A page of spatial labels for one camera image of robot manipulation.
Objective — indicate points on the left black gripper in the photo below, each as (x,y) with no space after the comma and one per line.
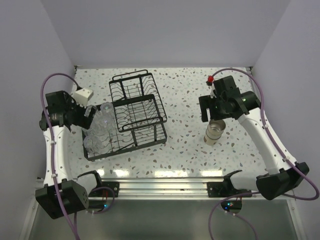
(83,121)

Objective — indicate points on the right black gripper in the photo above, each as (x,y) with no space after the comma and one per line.
(206,102)

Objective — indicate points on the clear glass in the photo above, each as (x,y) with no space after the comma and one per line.
(93,145)
(106,125)
(94,114)
(108,113)

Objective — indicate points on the beige cup rack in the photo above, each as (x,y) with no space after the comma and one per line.
(211,140)
(215,129)

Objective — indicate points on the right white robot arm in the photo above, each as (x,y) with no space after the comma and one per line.
(283,173)

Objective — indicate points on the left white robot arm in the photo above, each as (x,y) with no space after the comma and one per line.
(58,169)

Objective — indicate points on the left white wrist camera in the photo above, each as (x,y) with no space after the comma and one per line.
(82,96)

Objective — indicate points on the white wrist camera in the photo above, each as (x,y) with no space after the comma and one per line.
(210,83)
(82,96)

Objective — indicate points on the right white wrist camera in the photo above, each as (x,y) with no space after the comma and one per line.
(210,83)

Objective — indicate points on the black wire dish rack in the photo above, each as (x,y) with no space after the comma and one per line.
(139,115)

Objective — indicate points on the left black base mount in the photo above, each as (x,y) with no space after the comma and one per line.
(109,189)

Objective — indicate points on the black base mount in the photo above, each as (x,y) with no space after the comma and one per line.
(225,188)
(109,189)

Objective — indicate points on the aluminium front rail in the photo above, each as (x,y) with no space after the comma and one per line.
(140,189)

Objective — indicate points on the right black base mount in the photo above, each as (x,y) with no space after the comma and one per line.
(225,188)

